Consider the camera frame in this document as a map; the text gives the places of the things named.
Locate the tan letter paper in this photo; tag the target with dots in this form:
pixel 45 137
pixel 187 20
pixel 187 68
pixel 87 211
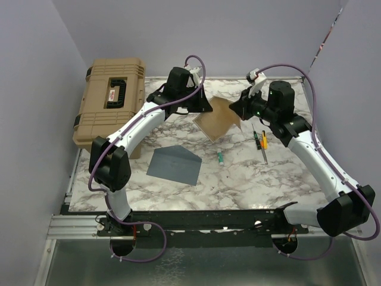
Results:
pixel 214 125

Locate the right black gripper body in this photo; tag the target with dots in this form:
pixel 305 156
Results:
pixel 253 106

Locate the grey paper envelope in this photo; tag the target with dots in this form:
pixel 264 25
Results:
pixel 175 163

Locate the tan plastic tool case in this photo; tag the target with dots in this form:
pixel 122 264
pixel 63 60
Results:
pixel 114 93

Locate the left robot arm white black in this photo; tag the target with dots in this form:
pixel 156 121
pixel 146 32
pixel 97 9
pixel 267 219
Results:
pixel 110 157

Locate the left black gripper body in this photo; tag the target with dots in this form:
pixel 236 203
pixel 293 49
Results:
pixel 194 103

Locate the orange handled metal tool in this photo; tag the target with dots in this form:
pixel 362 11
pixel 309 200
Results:
pixel 263 152

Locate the green white glue stick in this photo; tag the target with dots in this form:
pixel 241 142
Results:
pixel 220 157

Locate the green handled screwdriver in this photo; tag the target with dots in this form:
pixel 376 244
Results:
pixel 257 141

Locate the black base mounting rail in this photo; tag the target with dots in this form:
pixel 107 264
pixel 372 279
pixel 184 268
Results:
pixel 196 229

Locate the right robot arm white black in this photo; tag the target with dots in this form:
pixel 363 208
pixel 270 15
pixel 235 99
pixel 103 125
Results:
pixel 347 201

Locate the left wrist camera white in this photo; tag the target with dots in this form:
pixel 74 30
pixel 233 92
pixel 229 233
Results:
pixel 195 76

